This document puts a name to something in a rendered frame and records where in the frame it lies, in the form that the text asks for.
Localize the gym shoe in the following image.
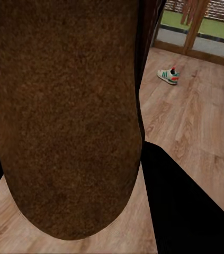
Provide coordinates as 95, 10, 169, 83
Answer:
157, 68, 179, 85

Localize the sandal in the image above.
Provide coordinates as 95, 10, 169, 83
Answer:
0, 0, 167, 241

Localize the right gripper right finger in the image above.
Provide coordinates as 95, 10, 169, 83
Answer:
141, 141, 224, 254

